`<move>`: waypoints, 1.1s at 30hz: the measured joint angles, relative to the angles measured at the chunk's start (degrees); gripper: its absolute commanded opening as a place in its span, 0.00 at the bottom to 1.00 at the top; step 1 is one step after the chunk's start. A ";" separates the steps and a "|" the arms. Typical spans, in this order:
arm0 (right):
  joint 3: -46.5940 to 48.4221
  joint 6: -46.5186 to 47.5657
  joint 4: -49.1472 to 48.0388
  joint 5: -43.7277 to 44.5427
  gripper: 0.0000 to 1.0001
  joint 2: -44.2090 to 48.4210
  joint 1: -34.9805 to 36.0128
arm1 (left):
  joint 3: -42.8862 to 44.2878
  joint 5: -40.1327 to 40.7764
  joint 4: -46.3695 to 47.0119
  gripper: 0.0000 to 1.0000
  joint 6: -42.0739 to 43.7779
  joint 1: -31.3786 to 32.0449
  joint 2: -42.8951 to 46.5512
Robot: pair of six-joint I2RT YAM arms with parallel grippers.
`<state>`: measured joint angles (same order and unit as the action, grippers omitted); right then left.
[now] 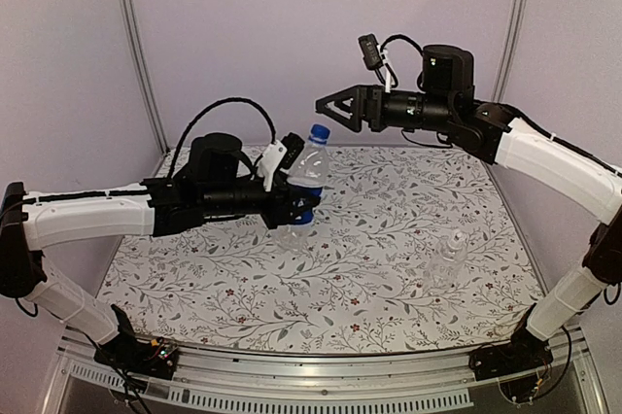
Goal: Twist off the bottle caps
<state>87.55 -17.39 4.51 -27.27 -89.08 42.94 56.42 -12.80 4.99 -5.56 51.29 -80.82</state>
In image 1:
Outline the aluminium corner post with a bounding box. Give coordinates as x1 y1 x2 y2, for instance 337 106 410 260
492 0 528 102
119 0 168 154

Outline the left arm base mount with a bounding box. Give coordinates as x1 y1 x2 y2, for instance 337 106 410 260
94 304 179 380

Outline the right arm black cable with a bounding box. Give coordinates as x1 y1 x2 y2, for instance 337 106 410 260
381 34 425 58

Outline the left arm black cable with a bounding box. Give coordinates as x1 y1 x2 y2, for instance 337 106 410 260
167 97 278 180

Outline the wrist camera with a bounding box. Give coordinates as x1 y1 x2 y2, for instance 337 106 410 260
358 34 398 92
256 132 305 192

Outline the left aluminium corner post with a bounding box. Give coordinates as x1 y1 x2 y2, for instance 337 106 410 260
119 0 168 154

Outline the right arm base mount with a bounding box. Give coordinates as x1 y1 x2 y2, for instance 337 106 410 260
468 328 553 381

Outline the right aluminium corner post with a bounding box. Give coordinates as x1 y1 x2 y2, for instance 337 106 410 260
492 0 528 102

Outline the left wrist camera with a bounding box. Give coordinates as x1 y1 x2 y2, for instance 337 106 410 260
256 132 305 192

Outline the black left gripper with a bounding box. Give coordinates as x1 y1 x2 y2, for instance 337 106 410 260
202 174 322 230

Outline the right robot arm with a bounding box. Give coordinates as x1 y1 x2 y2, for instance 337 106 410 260
315 45 621 371

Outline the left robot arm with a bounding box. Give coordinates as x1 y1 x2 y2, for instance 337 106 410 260
1 133 320 369

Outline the blue bottle cap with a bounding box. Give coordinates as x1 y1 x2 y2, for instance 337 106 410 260
308 123 330 146

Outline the aluminium front rail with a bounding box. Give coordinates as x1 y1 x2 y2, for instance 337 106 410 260
42 327 613 413

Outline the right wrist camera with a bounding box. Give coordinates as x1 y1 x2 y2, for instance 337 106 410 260
358 34 398 92

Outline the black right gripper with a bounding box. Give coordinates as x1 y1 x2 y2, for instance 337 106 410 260
316 84 455 133

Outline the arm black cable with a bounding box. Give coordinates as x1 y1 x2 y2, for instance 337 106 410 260
381 34 425 58
167 97 278 180

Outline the floral patterned table mat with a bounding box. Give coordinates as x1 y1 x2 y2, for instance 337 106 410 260
98 147 542 354

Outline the Pepsi bottle blue label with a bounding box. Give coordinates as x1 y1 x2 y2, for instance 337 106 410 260
275 123 330 252

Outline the clear plastic bottle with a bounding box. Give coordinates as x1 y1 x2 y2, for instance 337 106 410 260
423 229 467 293

